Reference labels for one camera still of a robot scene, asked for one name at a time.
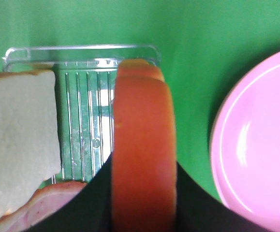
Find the bread slice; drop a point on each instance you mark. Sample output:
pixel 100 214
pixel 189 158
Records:
pixel 144 171
pixel 29 144

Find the pink round plate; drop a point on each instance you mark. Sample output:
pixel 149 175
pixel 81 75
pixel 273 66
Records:
pixel 245 146

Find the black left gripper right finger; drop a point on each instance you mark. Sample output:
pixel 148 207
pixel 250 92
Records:
pixel 197 211

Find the leaning bread slice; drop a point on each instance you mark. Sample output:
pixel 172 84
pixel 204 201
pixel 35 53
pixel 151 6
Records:
pixel 29 144

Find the left clear plastic tray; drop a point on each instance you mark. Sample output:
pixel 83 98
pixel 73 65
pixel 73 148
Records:
pixel 85 79

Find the green tablecloth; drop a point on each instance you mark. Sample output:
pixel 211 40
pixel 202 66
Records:
pixel 206 46

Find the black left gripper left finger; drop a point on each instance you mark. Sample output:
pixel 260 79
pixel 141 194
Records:
pixel 88 211

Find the left bacon strip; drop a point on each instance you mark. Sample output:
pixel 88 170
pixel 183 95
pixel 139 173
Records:
pixel 43 203

